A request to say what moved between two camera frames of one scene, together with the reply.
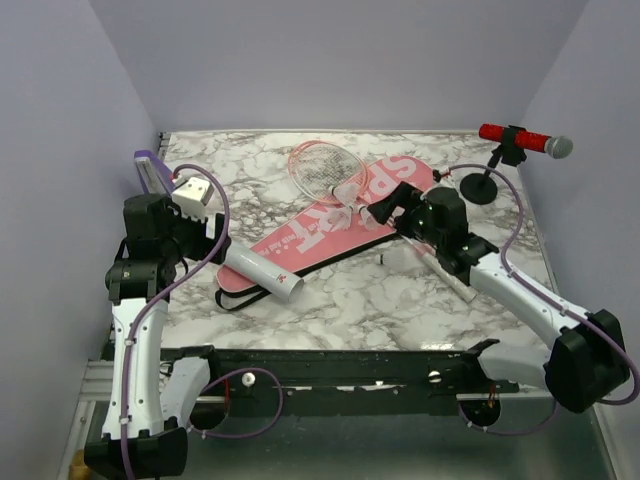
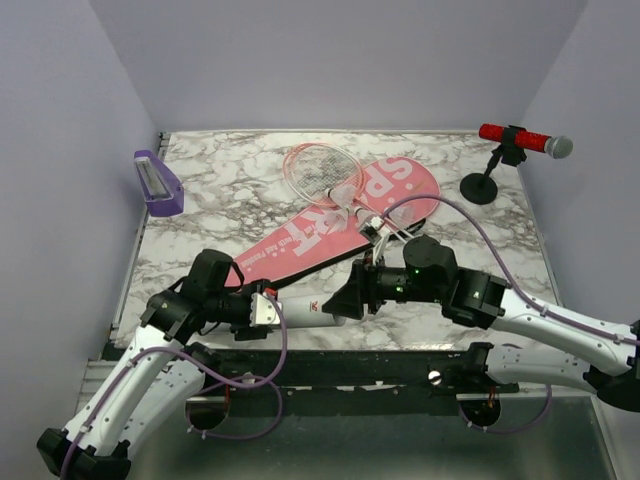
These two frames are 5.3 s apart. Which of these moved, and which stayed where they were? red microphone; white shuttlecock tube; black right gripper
Moved: black right gripper; white shuttlecock tube
Stayed: red microphone
